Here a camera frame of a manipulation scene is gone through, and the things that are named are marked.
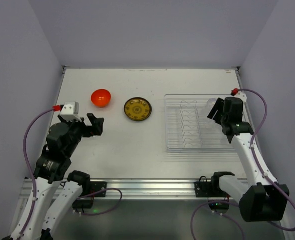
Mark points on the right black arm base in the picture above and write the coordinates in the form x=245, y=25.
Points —
x=205, y=188

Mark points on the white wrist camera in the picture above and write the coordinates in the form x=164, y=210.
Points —
x=237, y=93
x=70, y=112

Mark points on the yellow patterned plate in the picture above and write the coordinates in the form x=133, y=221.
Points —
x=138, y=109

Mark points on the clear plastic dish rack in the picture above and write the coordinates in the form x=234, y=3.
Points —
x=186, y=129

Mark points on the aluminium front rail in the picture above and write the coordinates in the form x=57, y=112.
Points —
x=150, y=189

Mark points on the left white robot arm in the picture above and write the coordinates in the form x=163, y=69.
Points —
x=42, y=213

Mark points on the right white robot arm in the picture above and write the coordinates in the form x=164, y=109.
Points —
x=262, y=198

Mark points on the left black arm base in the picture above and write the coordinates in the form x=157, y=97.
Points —
x=82, y=204

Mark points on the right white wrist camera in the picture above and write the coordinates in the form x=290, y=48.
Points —
x=237, y=93

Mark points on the orange plastic bowl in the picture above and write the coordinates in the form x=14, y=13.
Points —
x=101, y=98

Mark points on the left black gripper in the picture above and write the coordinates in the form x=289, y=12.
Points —
x=88, y=127

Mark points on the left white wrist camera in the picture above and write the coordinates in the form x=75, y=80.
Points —
x=70, y=112

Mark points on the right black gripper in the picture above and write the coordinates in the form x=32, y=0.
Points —
x=222, y=116

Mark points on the clear glass cup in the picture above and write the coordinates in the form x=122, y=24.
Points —
x=207, y=109

